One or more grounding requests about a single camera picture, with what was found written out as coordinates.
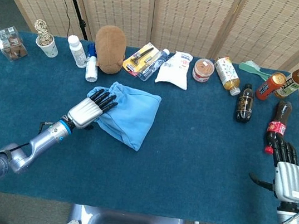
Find clear water bottle blue label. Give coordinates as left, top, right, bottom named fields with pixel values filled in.
left=137, top=45, right=171, bottom=85

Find pale green brush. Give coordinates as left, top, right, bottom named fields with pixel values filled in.
left=237, top=59, right=272, bottom=82

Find green tea bottle dark cap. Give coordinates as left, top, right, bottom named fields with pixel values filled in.
left=274, top=61, right=299, bottom=101

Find white powder pouch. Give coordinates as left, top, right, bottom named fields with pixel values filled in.
left=154, top=48, right=194, bottom=91

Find white tube blue cap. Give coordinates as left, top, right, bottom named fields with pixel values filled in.
left=82, top=43, right=103, bottom=83

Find clear plastic snack box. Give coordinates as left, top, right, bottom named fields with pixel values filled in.
left=0, top=25, right=32, bottom=64

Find yellow tea bottle white label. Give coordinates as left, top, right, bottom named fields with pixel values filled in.
left=210, top=55, right=246, bottom=98

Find light blue fleece pants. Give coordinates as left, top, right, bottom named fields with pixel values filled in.
left=80, top=77, right=164, bottom=155

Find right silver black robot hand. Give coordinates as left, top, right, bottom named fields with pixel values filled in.
left=246, top=133, right=299, bottom=203

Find round jar red label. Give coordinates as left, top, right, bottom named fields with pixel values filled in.
left=190, top=56, right=217, bottom=85

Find orange soda can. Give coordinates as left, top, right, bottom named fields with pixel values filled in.
left=254, top=69, right=287, bottom=104

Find dark blue table carpet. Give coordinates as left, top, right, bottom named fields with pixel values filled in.
left=0, top=27, right=299, bottom=224

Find tall white plastic bottle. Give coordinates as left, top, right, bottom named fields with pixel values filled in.
left=63, top=34, right=91, bottom=69

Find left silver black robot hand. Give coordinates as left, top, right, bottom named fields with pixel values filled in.
left=65, top=84, right=121, bottom=135

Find razor in yellow blister pack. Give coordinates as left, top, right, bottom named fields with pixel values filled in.
left=120, top=38, right=161, bottom=80

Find white paper cup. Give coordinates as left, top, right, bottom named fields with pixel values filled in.
left=33, top=34, right=61, bottom=59

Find brown plush toy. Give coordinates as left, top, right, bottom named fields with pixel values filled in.
left=90, top=23, right=129, bottom=77

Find black coffee bottle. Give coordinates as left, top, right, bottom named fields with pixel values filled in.
left=234, top=82, right=257, bottom=125

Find black tripod stand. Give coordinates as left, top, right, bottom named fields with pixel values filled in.
left=50, top=0, right=98, bottom=42

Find cola bottle red label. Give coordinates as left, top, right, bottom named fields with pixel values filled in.
left=262, top=98, right=293, bottom=158

